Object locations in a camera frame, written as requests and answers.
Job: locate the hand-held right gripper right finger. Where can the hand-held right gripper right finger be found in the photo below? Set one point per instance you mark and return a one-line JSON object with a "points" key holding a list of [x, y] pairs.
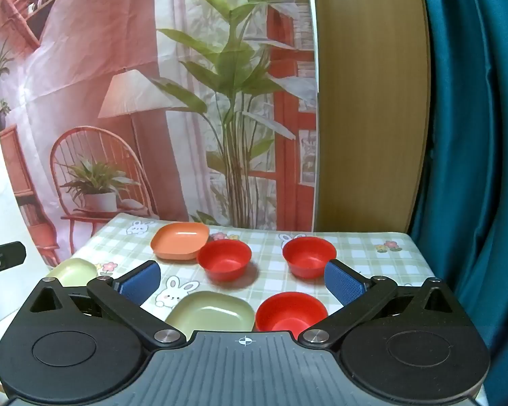
{"points": [[343, 283]]}

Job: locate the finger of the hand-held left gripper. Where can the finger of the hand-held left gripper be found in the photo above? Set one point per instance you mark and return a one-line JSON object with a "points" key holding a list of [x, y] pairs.
{"points": [[6, 254]]}

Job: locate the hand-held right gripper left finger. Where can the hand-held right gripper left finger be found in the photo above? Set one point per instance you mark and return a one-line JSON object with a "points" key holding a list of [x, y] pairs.
{"points": [[142, 282]]}

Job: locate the red bowl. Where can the red bowl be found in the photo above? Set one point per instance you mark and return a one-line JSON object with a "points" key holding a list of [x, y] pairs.
{"points": [[288, 311], [307, 253], [224, 258]]}

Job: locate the orange square plate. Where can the orange square plate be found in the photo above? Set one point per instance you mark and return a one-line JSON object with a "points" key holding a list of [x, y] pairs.
{"points": [[178, 241]]}

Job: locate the green square plate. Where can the green square plate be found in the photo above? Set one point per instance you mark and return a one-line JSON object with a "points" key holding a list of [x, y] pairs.
{"points": [[74, 273], [211, 313]]}

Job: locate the checked rabbit print tablecloth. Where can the checked rabbit print tablecloth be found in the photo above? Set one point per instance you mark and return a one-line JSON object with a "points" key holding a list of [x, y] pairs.
{"points": [[271, 270]]}

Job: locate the wooden board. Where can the wooden board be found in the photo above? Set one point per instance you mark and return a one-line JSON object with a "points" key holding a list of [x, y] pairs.
{"points": [[372, 93]]}

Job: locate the teal curtain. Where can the teal curtain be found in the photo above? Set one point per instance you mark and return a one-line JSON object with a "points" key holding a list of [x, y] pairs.
{"points": [[478, 135]]}

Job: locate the printed backdrop cloth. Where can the printed backdrop cloth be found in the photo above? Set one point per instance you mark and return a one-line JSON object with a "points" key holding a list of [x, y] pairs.
{"points": [[110, 29]]}

